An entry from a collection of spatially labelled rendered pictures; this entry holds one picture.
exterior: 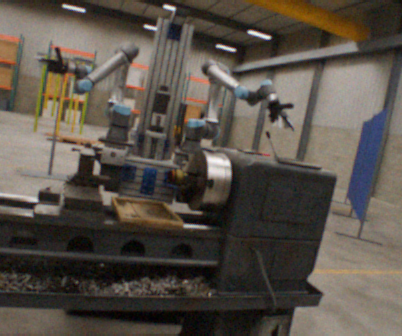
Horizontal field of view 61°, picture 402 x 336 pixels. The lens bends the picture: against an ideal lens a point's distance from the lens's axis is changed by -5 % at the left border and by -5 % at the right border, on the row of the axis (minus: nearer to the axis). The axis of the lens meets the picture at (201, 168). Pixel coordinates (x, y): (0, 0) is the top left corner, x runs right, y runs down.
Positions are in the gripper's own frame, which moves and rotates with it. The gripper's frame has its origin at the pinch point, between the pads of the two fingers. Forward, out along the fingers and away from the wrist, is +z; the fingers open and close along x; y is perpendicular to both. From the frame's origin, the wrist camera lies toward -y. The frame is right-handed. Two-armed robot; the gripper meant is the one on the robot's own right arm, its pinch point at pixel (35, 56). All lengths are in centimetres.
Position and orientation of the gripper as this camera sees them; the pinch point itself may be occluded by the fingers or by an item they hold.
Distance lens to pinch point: 239.3
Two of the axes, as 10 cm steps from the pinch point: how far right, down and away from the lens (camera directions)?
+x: -4.9, -3.3, 8.1
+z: -8.3, -1.0, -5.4
